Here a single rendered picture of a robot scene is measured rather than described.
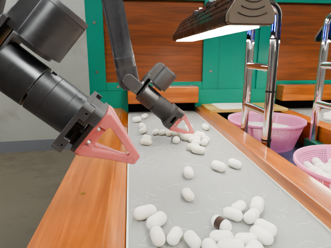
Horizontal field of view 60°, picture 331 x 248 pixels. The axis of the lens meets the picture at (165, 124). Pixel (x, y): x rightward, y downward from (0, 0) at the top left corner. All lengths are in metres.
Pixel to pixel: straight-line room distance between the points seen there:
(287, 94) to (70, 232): 1.15
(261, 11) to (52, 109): 0.35
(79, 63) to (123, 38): 2.31
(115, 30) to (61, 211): 0.50
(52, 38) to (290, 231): 0.41
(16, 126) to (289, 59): 2.67
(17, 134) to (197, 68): 2.40
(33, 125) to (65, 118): 2.91
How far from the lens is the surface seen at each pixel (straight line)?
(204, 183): 0.59
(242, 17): 0.51
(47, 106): 0.35
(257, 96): 1.39
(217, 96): 1.32
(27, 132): 3.30
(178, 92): 1.22
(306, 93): 1.43
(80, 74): 3.10
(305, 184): 0.58
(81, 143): 0.36
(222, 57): 1.32
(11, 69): 0.36
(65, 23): 0.35
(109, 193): 0.51
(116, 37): 0.80
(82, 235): 0.41
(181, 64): 1.28
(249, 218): 0.47
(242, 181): 0.62
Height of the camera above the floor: 0.99
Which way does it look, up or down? 14 degrees down
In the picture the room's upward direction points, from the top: straight up
